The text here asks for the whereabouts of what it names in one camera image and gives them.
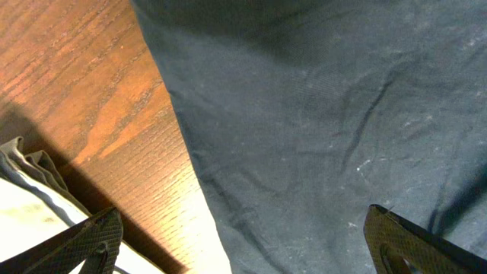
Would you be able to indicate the navy blue shorts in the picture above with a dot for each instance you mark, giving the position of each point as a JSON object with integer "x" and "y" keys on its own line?
{"x": 298, "y": 115}

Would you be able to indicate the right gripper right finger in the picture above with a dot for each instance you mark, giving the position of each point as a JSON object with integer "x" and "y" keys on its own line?
{"x": 396, "y": 244}

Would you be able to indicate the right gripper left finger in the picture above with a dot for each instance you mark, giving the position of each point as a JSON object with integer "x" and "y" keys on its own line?
{"x": 92, "y": 244}

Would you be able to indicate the light khaki shorts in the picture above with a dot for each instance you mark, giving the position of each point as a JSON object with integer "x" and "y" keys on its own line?
{"x": 36, "y": 205}

